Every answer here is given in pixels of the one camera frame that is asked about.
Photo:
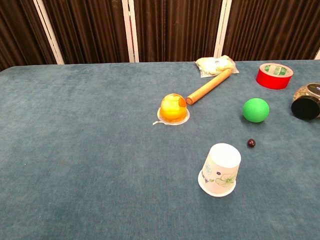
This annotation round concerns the white floral paper cup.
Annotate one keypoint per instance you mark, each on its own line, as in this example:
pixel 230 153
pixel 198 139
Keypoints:
pixel 221 170

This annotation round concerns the orange fruit jelly cup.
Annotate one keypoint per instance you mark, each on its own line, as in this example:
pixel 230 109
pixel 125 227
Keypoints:
pixel 173 108

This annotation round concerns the wooden rolling stick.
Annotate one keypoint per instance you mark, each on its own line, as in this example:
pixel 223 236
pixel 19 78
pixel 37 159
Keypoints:
pixel 208 87

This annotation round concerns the clear bag of white snacks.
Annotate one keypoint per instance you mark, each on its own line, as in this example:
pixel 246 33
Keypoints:
pixel 212 64

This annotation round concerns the blue table cloth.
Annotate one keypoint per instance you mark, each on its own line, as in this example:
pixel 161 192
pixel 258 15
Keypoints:
pixel 87 155

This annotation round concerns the brown pleated curtain panel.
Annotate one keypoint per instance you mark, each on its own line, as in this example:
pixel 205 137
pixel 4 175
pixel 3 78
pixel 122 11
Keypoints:
pixel 175 30
pixel 90 30
pixel 272 27
pixel 17 30

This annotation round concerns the small dark red berry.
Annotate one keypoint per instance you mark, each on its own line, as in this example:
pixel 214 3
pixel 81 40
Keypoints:
pixel 251 143

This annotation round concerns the green foam ball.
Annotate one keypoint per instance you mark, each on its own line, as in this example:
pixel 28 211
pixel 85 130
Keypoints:
pixel 256 110

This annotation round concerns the glass jar with black lid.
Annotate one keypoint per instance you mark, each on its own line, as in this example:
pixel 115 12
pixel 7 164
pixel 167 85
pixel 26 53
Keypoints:
pixel 305 107

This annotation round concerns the white partition post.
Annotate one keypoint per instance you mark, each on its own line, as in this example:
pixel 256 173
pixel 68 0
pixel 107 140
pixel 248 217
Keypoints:
pixel 317 54
pixel 131 32
pixel 222 30
pixel 50 35

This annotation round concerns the red duct tape roll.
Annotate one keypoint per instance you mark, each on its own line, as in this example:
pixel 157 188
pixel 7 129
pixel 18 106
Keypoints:
pixel 271 80

